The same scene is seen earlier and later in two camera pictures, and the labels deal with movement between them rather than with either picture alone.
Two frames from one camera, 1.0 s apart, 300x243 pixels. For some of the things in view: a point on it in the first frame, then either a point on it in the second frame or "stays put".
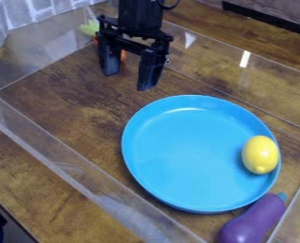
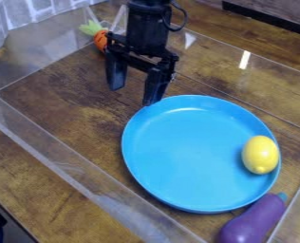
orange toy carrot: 91,28 stays put
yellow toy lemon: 262,154 stays put
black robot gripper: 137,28 → 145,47
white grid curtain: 13,14 stays put
